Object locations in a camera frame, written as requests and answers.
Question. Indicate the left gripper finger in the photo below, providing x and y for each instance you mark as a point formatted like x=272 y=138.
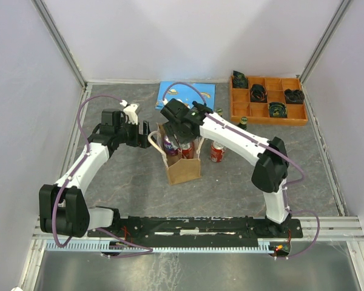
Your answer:
x=142 y=140
x=146 y=129

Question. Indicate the dark rolled item top-left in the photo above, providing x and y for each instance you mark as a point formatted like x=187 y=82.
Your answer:
x=239 y=80

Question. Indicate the dark rolled item bottom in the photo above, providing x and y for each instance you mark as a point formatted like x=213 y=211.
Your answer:
x=277 y=110

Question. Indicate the red cola can rear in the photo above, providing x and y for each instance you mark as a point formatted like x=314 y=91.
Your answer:
x=217 y=151

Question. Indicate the red cola can front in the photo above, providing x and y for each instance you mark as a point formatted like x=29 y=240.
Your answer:
x=187 y=150

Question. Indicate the aluminium frame rail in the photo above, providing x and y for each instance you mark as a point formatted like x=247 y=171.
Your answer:
x=330 y=228

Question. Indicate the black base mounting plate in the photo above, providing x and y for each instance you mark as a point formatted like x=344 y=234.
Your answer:
x=216 y=241

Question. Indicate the dark rolled item right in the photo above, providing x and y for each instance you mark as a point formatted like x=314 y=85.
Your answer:
x=294 y=96

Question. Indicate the green glass bottle right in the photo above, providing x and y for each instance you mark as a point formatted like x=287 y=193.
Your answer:
x=243 y=123

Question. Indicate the blue patterned folded cloth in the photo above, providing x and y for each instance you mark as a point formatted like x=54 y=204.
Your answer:
x=187 y=95

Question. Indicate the purple soda can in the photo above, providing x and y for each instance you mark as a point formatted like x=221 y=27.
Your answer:
x=170 y=147

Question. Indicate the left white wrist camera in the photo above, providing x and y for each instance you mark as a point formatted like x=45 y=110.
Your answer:
x=131 y=111

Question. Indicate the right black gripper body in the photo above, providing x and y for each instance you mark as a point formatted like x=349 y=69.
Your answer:
x=180 y=133

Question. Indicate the red cola can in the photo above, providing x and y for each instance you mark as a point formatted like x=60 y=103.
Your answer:
x=187 y=150
x=217 y=151

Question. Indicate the orange compartment tray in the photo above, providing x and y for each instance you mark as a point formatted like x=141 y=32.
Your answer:
x=257 y=112

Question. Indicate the dark rolled item middle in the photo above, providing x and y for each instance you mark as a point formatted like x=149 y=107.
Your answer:
x=258 y=93

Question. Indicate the green glass bottle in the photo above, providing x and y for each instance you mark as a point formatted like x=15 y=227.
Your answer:
x=219 y=114
x=243 y=123

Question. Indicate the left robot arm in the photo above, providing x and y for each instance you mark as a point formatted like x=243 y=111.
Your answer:
x=62 y=207

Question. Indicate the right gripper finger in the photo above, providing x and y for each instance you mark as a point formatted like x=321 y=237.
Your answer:
x=169 y=131
x=179 y=144

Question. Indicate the green glass bottle left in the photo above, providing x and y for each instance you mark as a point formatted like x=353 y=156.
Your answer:
x=219 y=114

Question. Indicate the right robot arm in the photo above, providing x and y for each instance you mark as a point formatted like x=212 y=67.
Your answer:
x=268 y=157

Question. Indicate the burlap canvas tote bag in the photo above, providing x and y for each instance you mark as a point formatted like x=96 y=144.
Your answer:
x=178 y=169

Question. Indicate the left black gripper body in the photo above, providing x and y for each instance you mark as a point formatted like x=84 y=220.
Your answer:
x=128 y=133

